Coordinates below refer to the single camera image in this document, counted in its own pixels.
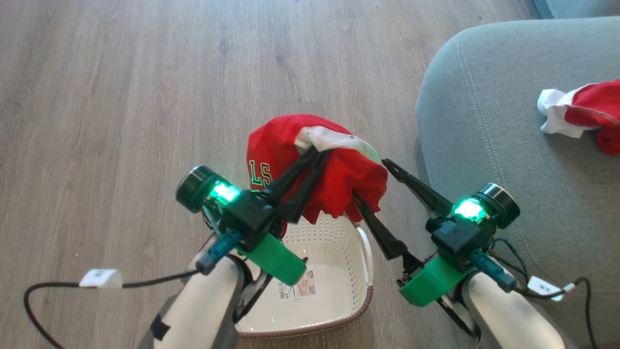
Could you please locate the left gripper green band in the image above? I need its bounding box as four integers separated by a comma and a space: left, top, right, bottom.
176, 148, 332, 286

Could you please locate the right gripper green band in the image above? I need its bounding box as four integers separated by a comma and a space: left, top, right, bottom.
353, 159, 521, 307

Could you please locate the red jersey with green letters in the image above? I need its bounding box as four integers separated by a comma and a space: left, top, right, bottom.
246, 114, 389, 238

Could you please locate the red and white garment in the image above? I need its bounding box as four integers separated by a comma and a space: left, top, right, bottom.
537, 80, 620, 156

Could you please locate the grey fabric sofa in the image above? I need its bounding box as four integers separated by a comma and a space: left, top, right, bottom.
416, 17, 620, 349

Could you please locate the cream plastic laundry basket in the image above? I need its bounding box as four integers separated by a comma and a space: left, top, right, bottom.
235, 211, 374, 338

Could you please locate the paper sticker label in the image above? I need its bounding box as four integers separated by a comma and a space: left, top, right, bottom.
277, 270, 317, 301

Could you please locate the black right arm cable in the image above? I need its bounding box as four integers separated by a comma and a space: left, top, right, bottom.
469, 238, 597, 349

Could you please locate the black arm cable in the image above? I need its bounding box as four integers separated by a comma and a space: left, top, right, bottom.
469, 238, 597, 349
24, 229, 242, 349

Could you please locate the white cable label tag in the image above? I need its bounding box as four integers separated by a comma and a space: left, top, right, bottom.
527, 276, 565, 301
79, 269, 123, 290

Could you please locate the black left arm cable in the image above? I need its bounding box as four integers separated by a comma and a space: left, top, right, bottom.
24, 229, 242, 349

